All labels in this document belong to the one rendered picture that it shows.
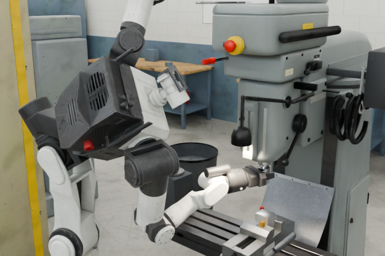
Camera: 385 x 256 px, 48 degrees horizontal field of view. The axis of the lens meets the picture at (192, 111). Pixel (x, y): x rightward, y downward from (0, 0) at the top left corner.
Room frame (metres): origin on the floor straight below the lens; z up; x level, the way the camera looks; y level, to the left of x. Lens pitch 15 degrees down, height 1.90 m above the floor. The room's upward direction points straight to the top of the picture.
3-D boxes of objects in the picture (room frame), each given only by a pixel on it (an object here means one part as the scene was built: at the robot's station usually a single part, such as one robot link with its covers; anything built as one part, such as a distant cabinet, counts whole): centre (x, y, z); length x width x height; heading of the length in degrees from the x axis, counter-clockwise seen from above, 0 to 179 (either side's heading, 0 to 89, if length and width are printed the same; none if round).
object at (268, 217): (1.58, -0.29, 1.04); 0.06 x 0.05 x 0.06; 49
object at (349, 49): (1.98, -0.59, 1.66); 0.80 x 0.23 x 0.20; 141
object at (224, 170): (1.50, -0.10, 1.25); 0.11 x 0.11 x 0.11; 28
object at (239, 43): (1.41, -0.14, 1.76); 0.06 x 0.02 x 0.06; 51
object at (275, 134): (1.59, -0.28, 1.47); 0.21 x 0.19 x 0.32; 51
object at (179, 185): (1.92, 0.12, 1.03); 0.22 x 0.12 x 0.20; 46
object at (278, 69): (1.62, -0.31, 1.68); 0.34 x 0.24 x 0.10; 141
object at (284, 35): (1.52, -0.42, 1.79); 0.45 x 0.04 x 0.04; 141
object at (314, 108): (1.74, -0.40, 1.47); 0.24 x 0.19 x 0.26; 51
